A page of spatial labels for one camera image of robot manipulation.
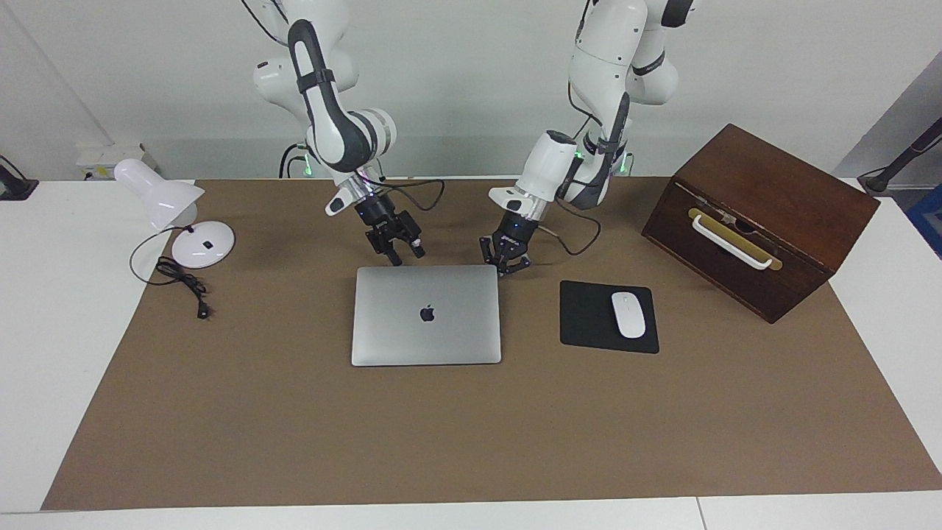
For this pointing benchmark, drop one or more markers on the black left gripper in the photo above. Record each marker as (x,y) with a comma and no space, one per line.
(510,235)

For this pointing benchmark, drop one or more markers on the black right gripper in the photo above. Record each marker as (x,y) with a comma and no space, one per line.
(386,221)

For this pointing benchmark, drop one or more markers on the silver laptop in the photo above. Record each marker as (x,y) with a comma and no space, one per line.
(427,316)

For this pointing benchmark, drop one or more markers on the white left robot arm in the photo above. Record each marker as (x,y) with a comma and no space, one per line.
(603,59)

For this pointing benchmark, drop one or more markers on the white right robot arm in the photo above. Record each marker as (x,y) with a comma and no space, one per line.
(331,125)

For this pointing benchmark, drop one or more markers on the black mouse pad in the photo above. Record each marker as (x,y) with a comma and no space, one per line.
(585,316)

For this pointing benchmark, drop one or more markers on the white computer mouse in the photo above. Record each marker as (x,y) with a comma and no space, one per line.
(628,315)

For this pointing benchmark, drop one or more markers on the brown table mat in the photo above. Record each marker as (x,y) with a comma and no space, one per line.
(441,427)

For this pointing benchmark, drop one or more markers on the white desk lamp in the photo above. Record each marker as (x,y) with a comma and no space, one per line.
(158,195)

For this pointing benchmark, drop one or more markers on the dark brown wooden box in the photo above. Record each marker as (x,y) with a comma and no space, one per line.
(802,206)

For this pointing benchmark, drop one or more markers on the black clamp base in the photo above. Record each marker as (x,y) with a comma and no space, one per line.
(15,188)

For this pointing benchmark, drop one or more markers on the black stand leg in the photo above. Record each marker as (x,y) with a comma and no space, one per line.
(901,162)

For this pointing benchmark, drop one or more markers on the blue crate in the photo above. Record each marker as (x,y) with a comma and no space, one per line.
(929,221)

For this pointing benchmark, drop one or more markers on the white wall power strip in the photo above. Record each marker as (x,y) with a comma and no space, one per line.
(103,158)

